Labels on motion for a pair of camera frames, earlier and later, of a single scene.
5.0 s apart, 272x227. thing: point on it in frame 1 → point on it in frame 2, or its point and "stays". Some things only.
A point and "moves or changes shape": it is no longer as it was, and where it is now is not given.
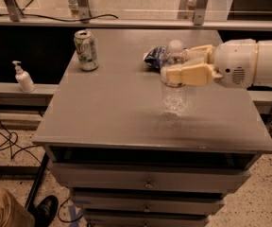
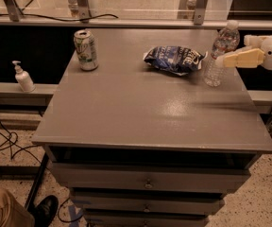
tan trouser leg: (3, 210) stays
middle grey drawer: (108, 203) stays
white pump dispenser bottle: (24, 79) stays
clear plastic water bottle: (176, 56) moves or changes shape
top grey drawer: (151, 177) stays
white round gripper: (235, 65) → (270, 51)
